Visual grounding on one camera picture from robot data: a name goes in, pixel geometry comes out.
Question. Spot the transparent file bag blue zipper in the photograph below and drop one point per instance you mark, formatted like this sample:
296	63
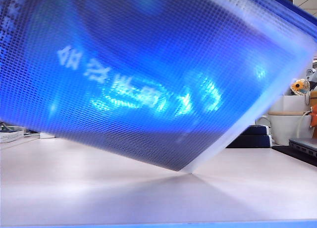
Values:
148	77

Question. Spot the white adapter box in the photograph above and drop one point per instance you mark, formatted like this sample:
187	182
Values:
47	136

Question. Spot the white cup with tan band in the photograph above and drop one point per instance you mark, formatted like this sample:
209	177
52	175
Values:
287	104

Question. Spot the plush toy with orange flower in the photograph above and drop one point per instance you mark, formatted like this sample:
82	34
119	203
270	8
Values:
298	85

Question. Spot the stack of white booklets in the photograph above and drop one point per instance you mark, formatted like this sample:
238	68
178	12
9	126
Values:
11	136

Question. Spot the silver laptop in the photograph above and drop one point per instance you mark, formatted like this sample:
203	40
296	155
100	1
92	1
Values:
305	144

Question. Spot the orange object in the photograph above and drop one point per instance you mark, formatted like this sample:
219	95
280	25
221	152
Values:
314	119

